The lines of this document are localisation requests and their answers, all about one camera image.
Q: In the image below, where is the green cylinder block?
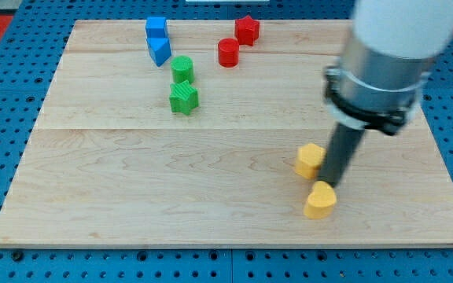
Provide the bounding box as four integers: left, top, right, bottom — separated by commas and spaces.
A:
171, 56, 195, 83

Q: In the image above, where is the red cylinder block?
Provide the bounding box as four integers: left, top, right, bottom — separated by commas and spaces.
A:
218, 38, 239, 68

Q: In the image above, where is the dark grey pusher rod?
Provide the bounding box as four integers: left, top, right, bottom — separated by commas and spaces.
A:
317, 123, 365, 187

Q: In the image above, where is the red star block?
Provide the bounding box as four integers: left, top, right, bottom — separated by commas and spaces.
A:
234, 15, 260, 46

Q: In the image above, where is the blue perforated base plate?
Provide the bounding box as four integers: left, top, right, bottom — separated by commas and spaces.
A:
0, 0, 453, 282

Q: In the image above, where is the green star block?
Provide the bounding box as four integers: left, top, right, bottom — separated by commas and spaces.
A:
169, 80, 199, 116

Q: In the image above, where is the yellow heart block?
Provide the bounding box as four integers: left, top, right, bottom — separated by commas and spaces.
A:
303, 181, 337, 219

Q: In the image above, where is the blue cube block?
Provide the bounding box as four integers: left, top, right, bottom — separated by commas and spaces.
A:
145, 17, 168, 38

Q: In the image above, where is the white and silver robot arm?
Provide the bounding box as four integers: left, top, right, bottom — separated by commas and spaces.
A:
317, 0, 453, 186

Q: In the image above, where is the light wooden board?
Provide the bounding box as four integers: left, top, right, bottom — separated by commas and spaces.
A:
0, 20, 453, 249

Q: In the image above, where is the yellow hexagon block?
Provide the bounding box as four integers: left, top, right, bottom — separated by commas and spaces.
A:
294, 143, 326, 179

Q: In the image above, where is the blue triangle block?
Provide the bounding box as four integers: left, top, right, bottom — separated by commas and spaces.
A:
146, 38, 171, 67

